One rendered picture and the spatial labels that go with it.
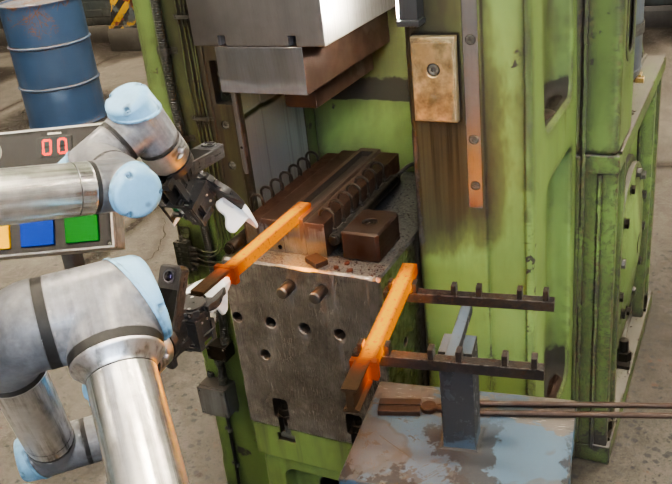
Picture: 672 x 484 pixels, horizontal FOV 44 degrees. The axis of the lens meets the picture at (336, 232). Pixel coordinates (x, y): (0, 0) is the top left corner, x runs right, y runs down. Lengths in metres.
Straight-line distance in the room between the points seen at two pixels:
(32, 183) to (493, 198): 0.95
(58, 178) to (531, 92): 0.90
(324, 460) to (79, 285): 1.12
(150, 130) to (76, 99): 5.01
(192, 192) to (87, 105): 4.95
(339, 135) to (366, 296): 0.63
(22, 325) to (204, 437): 1.85
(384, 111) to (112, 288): 1.24
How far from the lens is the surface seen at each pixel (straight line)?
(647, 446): 2.72
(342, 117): 2.20
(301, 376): 1.92
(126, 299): 1.04
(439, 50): 1.65
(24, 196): 1.16
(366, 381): 1.37
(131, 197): 1.18
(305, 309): 1.80
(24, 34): 6.26
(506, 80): 1.66
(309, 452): 2.06
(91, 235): 1.91
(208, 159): 1.48
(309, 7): 1.60
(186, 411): 2.98
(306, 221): 1.78
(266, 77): 1.69
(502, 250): 1.80
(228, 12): 1.70
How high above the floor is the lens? 1.73
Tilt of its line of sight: 25 degrees down
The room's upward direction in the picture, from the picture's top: 7 degrees counter-clockwise
